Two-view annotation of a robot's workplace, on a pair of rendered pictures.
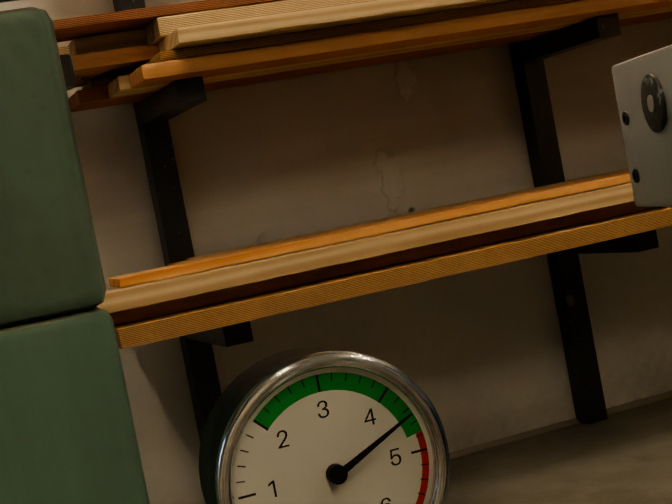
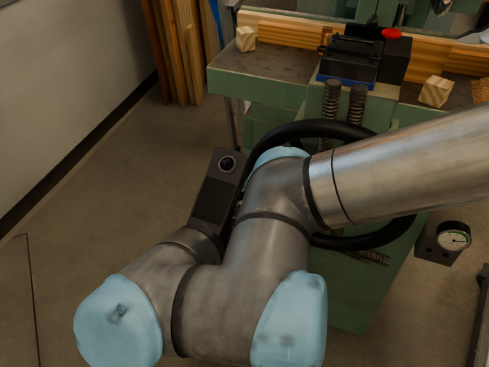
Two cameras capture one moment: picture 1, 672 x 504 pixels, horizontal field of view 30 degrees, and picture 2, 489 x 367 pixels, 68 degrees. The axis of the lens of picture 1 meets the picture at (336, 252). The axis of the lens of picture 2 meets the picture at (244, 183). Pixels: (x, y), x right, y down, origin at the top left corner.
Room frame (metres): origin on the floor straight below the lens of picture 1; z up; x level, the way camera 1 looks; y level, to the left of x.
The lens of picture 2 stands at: (-0.28, 0.08, 1.25)
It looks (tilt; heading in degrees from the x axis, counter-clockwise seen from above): 45 degrees down; 38
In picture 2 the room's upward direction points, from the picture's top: straight up
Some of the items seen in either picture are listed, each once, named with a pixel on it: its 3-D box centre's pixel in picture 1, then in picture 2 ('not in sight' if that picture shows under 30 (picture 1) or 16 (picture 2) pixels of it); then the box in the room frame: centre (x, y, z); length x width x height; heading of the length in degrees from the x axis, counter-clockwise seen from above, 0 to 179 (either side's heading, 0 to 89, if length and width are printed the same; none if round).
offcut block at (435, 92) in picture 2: not in sight; (435, 91); (0.37, 0.16, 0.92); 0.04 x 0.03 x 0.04; 85
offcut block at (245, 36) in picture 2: not in sight; (245, 38); (0.33, 0.55, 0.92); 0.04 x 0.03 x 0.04; 60
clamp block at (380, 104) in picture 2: not in sight; (352, 95); (0.28, 0.27, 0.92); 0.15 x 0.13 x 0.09; 107
